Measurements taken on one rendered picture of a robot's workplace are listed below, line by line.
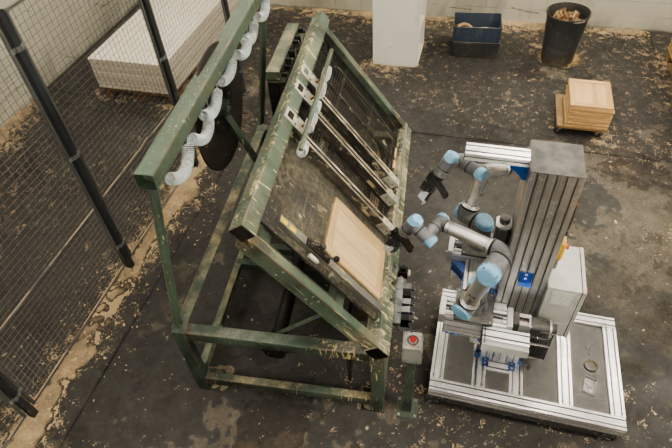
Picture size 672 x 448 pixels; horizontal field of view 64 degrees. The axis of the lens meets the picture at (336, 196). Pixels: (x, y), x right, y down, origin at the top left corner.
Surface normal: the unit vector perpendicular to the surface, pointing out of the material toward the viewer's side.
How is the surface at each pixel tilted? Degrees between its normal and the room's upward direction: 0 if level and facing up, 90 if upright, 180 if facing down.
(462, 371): 0
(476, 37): 90
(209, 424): 0
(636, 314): 0
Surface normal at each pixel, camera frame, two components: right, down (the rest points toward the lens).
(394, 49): -0.25, 0.69
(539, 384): -0.05, -0.71
